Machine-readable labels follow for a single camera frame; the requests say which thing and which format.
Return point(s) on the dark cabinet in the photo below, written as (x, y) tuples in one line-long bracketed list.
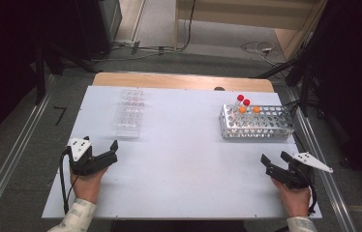
[(95, 29)]

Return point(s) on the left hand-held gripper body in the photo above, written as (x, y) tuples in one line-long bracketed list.
[(84, 162)]

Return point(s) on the aluminium floor rail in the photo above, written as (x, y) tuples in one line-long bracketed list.
[(327, 183), (11, 154)]

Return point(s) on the person's right hand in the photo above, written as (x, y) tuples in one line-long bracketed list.
[(293, 199)]

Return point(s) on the black tripod stand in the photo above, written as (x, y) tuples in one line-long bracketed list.
[(305, 90)]

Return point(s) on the person's left hand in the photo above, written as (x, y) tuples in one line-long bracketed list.
[(87, 190)]

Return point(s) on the orange-capped test tube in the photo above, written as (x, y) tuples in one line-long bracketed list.
[(242, 109), (256, 109)]

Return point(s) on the black metal stand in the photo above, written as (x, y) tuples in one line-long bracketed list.
[(40, 74)]

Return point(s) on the perforated metal tube rack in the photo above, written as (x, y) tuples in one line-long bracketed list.
[(266, 125)]

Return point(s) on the dark curtain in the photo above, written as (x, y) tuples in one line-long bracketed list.
[(5, 64), (356, 80)]

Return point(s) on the clear acrylic tube rack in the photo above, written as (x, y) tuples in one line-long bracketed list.
[(130, 112)]

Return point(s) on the grey power strip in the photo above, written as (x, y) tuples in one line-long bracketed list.
[(126, 43)]

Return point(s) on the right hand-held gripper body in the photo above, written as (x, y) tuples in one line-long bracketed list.
[(293, 175)]

